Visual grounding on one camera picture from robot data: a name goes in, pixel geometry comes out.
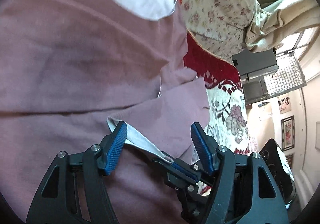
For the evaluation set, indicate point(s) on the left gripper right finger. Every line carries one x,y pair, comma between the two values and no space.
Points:
266,204

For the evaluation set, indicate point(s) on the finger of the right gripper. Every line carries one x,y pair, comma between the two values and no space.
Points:
179,175

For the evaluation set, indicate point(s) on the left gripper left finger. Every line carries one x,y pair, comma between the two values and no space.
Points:
56,199

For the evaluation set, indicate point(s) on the mauve pink fleece garment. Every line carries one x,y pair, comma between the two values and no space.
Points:
68,66

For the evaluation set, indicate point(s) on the red white plush blanket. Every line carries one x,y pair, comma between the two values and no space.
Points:
227,110

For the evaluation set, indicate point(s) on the framed flower picture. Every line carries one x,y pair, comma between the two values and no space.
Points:
288,133

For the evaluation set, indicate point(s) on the dark grey box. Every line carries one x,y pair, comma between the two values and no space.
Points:
252,68

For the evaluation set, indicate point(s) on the floral beige quilt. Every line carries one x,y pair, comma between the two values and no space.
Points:
219,25

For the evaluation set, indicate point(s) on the beige curtain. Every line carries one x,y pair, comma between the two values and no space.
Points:
275,22

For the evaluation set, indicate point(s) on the lower wall picture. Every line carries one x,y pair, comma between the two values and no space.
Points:
290,159

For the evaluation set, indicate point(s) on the small wall picture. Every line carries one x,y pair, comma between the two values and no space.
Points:
284,103

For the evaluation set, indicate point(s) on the white wire basket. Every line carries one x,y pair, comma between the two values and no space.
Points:
289,77

